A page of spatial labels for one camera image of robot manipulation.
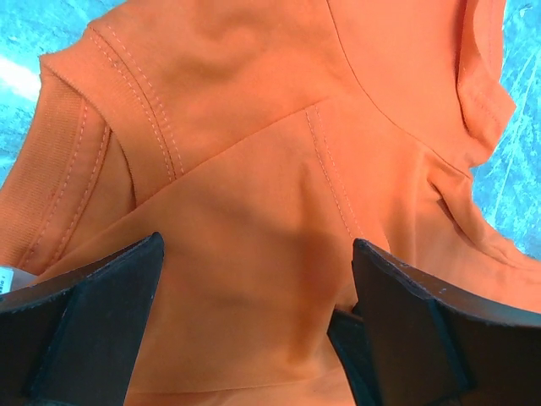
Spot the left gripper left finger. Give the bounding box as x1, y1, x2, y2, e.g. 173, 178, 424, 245
1, 233, 164, 405

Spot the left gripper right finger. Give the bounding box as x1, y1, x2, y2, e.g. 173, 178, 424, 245
328, 239, 540, 405

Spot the orange t shirt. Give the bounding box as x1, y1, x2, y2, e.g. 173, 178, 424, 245
1, 1, 540, 405

